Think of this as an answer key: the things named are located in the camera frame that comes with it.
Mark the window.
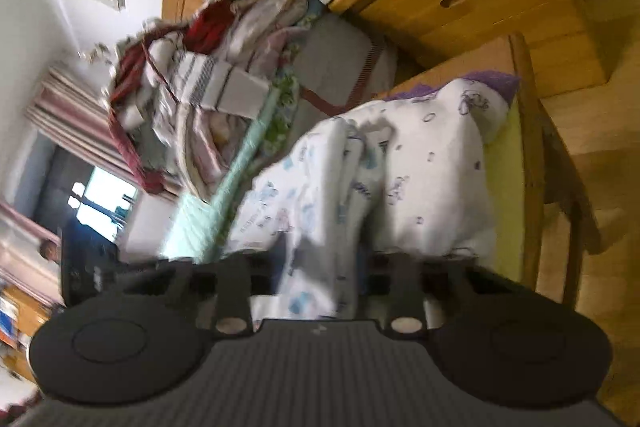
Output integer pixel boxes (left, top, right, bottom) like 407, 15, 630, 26
50, 142, 141, 253

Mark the wooden bookshelf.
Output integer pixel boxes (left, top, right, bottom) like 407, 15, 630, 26
0, 282, 61, 383

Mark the pink curtain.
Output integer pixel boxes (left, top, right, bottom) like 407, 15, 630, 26
25, 62, 136, 188
0, 202, 61, 308

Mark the green bee-print quilted bedspread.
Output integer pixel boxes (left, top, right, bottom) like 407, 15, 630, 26
160, 92, 301, 263

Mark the yellow seat cushion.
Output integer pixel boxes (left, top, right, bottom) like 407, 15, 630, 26
480, 97, 526, 288

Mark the wooden chair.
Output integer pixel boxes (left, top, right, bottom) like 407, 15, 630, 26
380, 32, 601, 308

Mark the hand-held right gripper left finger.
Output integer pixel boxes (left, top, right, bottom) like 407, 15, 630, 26
120, 252, 281, 339

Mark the white purple printed cloth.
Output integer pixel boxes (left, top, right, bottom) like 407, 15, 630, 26
345, 77, 521, 258

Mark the white printed shirt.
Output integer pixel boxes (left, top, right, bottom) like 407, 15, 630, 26
225, 117, 396, 320

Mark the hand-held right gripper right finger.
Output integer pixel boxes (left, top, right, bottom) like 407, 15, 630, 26
357, 252, 516, 340

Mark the white striped cloth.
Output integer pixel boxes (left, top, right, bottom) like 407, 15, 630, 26
165, 52, 268, 115

